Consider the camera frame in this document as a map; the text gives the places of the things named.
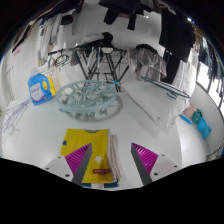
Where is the black folding drying rack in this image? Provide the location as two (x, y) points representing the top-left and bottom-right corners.
(48, 32), (131, 93)

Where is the purple wire hangers pile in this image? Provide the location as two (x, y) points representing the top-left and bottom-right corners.
(0, 97), (33, 141)

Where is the yellow blue smiley towel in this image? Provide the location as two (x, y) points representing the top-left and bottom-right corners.
(59, 128), (123, 189)

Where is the pale blue round peg hanger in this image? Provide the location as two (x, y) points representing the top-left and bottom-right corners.
(54, 79), (124, 121)

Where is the pink bucket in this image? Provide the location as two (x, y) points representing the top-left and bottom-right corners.
(183, 105), (196, 120)

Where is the dark hanging clothes row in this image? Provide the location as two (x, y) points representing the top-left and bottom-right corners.
(98, 0), (201, 85)

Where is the white pillow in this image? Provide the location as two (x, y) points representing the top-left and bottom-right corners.
(121, 79), (191, 130)

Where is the teal bucket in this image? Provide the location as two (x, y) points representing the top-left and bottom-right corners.
(191, 109), (203, 125)

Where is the blue detergent bottle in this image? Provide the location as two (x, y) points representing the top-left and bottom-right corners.
(27, 73), (54, 107)

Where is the green clothes hanger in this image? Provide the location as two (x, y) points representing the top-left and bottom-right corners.
(139, 75), (192, 100)

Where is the grey garment on rack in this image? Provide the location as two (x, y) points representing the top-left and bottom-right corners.
(125, 44), (168, 82)

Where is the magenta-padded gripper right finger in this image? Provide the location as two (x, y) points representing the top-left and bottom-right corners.
(130, 142), (184, 186)

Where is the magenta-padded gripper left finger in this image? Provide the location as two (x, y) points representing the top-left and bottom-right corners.
(42, 143), (93, 186)

